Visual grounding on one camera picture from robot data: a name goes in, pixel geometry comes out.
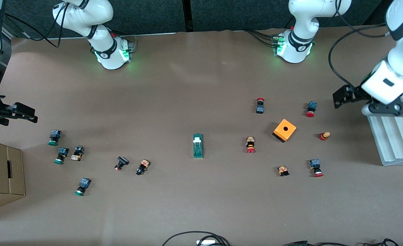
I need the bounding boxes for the green load switch white lever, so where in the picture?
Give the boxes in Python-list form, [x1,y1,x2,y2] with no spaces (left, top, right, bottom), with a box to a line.
[192,133,204,159]

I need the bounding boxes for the green push button blue block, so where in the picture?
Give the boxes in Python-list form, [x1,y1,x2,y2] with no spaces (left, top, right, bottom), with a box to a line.
[48,129,62,146]
[54,147,69,165]
[74,178,92,196]

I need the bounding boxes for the yellow black contact block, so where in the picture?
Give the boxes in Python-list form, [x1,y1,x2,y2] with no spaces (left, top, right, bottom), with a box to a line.
[70,145,84,162]

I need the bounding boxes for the brown cardboard box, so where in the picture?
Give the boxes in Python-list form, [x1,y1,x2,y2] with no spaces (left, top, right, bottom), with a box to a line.
[0,138,26,214]

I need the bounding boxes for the white ridged foam tray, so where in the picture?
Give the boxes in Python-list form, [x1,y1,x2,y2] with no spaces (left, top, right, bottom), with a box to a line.
[367,85,403,166]

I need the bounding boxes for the black square button red base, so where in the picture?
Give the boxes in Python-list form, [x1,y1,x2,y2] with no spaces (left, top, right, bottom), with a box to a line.
[114,156,130,172]

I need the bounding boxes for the black push button orange block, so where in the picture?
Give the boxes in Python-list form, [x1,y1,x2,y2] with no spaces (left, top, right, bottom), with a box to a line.
[136,159,151,176]

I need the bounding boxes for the brown paper table cover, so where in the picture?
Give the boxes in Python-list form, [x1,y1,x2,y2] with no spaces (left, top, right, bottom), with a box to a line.
[0,19,403,246]

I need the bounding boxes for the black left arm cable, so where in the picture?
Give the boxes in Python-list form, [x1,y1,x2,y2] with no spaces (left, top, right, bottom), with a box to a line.
[328,0,390,90]

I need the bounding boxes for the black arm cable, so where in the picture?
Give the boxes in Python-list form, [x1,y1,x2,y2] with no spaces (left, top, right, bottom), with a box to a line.
[328,0,390,90]
[4,2,68,47]

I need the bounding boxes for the orange button enclosure box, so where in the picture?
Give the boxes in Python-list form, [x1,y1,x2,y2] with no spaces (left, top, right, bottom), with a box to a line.
[272,119,297,143]

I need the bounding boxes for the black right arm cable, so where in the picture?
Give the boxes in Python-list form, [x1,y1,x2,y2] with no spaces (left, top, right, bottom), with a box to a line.
[4,2,68,47]

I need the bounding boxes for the black base cable bundle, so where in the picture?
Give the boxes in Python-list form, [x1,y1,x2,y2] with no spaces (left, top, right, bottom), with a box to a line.
[245,29,278,48]

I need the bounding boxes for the black thick cable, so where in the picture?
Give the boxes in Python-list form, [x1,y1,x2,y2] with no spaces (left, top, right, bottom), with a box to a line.
[283,241,345,246]

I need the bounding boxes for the black thin cable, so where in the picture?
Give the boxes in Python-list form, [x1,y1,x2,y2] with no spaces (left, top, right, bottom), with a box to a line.
[364,238,400,246]

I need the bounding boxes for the black vertical post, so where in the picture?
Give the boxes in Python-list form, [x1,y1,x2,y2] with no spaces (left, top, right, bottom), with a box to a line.
[182,0,193,32]

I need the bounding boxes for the black looped cable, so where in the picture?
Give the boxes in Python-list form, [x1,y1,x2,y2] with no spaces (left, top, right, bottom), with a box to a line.
[162,231,231,246]

